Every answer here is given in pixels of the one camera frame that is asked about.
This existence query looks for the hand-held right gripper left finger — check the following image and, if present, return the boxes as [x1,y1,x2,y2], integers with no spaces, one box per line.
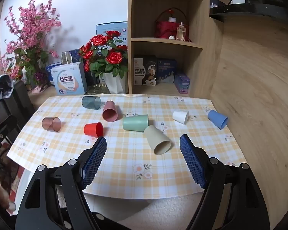
[14,136,107,230]

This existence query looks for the red rose bouquet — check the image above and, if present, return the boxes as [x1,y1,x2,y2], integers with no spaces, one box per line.
[79,30,129,79]

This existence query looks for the beige cup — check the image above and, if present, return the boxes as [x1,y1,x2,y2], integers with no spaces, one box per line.
[143,125,172,155]

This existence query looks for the green cup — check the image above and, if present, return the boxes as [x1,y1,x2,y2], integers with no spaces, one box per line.
[122,114,149,132]

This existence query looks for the large white blue-edged box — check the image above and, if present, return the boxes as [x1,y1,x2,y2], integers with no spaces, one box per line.
[96,22,128,51]

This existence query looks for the blue cup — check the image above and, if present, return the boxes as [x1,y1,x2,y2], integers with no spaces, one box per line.
[207,109,228,130]

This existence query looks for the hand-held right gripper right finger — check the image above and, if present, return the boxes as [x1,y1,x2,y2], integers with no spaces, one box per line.
[180,134,271,230]

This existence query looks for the white and blue carton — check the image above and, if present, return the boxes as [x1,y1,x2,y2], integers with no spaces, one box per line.
[50,62,87,96]

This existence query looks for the black chair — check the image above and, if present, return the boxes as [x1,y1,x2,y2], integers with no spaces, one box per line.
[0,80,35,149]

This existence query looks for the transparent grey cup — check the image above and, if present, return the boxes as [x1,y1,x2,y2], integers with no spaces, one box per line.
[82,96,102,111]

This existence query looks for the white faceted vase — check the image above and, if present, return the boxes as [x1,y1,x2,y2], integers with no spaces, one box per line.
[102,72,129,94]

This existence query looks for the white cup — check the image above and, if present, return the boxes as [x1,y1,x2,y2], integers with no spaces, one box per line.
[172,110,190,125]

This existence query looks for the dark wall shelf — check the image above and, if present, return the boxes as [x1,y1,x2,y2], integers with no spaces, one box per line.
[209,1,288,24]

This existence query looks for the yellow checked floral tablecloth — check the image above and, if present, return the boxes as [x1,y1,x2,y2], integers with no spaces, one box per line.
[7,93,247,200]

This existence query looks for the pink blossom artificial plant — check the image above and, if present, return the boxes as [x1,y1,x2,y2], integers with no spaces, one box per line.
[0,0,63,91]

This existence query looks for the pink cup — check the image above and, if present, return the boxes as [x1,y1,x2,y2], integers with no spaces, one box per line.
[102,101,118,122]

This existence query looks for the blue plastic container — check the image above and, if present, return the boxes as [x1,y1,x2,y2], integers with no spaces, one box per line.
[46,63,63,78]

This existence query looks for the dark blue box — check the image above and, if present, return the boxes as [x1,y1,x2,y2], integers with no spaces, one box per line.
[156,58,177,83]

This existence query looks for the transparent brown cup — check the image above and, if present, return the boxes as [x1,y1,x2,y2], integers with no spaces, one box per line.
[42,117,62,132]

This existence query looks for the red cup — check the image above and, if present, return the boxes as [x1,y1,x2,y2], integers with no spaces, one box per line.
[84,122,103,137]

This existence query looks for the silver metal can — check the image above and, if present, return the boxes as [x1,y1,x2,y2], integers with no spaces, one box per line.
[61,51,74,66]

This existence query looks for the silver blister packs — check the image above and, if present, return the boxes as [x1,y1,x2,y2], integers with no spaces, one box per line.
[86,84,111,95]

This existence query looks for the red gift basket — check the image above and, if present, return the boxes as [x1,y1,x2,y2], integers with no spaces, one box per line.
[155,8,190,41]

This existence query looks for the dark snack box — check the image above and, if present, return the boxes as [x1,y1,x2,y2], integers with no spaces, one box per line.
[133,55,157,87]

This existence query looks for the wooden shelf unit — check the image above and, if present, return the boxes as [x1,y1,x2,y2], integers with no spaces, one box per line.
[127,0,225,97]

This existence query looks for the purple box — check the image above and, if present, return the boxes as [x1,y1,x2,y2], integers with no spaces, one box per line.
[174,72,191,94]

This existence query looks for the clear perfume bottle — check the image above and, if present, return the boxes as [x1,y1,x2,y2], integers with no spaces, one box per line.
[176,22,186,41]

